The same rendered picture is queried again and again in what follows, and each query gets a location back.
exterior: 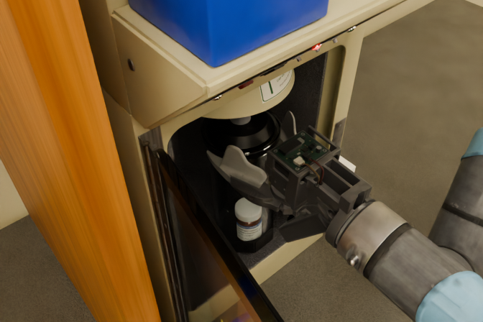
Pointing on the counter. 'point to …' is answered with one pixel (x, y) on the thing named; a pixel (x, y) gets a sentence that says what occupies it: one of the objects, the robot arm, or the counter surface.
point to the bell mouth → (256, 98)
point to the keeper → (338, 132)
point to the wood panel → (67, 142)
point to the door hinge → (154, 139)
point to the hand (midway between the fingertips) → (241, 141)
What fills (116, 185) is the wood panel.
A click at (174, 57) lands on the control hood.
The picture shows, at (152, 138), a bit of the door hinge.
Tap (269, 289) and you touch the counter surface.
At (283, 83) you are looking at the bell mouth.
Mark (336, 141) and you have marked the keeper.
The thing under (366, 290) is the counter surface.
